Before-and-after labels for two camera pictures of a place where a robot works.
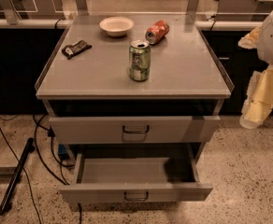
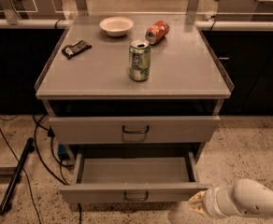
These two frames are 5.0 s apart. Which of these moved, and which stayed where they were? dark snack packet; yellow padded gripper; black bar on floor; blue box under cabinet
Moved: yellow padded gripper
Stayed: blue box under cabinet; black bar on floor; dark snack packet
